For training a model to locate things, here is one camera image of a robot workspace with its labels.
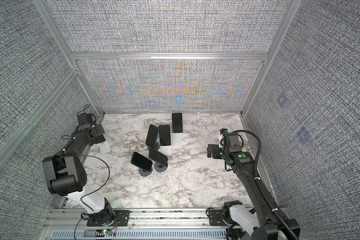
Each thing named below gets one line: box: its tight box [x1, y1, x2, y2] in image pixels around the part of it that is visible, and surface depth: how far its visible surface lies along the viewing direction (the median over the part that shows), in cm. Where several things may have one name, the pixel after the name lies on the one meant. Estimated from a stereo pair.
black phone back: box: [172, 112, 183, 133], surface depth 100 cm
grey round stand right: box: [154, 162, 168, 173], surface depth 92 cm
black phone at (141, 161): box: [130, 151, 153, 172], surface depth 85 cm
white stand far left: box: [97, 141, 112, 155], surface depth 99 cm
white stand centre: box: [160, 145, 172, 156], surface depth 99 cm
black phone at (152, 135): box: [145, 124, 160, 148], surface depth 94 cm
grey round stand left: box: [138, 167, 153, 177], surface depth 90 cm
